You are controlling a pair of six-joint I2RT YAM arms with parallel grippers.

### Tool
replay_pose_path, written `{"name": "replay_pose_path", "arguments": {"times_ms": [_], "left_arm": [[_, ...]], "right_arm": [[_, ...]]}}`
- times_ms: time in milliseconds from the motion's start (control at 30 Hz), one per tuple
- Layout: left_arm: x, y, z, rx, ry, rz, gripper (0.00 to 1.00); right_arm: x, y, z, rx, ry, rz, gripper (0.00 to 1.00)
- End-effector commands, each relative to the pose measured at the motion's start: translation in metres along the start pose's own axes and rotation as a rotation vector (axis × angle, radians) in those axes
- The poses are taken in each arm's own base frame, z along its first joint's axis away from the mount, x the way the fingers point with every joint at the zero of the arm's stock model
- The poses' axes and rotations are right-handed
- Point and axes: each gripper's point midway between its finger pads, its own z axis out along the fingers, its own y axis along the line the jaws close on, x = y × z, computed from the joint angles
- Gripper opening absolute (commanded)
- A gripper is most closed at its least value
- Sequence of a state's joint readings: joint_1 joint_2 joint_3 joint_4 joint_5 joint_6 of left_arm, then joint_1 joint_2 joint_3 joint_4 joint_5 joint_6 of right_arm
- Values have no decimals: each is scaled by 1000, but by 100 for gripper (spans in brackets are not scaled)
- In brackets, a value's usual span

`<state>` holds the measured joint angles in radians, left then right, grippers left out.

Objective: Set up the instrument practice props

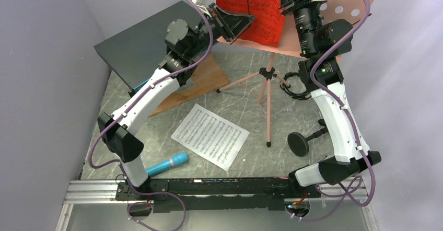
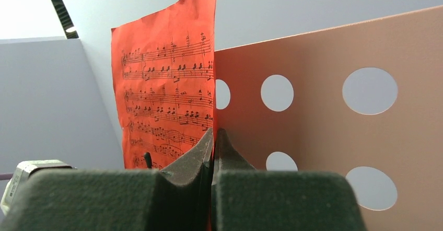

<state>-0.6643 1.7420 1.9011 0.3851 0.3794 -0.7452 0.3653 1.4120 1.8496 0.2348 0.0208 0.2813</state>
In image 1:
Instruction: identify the black round disc stand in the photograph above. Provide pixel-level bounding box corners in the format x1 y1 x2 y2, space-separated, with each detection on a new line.
287 119 329 157

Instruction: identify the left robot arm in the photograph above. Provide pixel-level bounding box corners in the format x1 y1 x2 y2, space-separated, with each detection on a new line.
97 3 254 200

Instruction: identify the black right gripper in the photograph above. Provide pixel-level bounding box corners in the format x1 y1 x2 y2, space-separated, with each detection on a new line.
279 0 332 56

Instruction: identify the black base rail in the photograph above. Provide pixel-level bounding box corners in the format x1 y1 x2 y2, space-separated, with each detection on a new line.
115 177 320 213

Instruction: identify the black coiled cable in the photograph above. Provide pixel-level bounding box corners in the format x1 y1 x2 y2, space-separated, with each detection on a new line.
279 72 312 101

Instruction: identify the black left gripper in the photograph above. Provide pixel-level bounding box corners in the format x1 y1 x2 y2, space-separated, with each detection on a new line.
186 3 255 59

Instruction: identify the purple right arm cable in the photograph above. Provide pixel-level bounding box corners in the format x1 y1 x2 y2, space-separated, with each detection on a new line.
285 0 376 222

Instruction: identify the white sheet music paper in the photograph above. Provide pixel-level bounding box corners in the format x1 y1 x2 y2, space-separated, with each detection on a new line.
171 104 250 171

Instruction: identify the aluminium frame rail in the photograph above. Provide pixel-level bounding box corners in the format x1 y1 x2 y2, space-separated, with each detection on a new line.
55 180 118 230

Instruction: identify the wooden board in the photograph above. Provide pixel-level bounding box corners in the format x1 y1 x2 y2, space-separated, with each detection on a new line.
150 54 229 116

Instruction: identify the blue cylindrical tube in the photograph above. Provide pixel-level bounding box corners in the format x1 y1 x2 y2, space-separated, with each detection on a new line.
146 152 189 177

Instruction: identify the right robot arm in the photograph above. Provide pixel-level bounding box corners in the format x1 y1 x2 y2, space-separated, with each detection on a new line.
279 0 382 197

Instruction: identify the pink music stand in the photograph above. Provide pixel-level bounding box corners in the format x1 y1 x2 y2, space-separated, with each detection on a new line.
216 0 387 148

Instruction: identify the red sheet music booklet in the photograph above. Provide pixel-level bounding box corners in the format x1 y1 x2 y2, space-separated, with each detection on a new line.
216 0 284 47

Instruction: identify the dark grey network switch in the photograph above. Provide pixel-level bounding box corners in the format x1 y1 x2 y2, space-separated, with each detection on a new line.
94 1 201 91

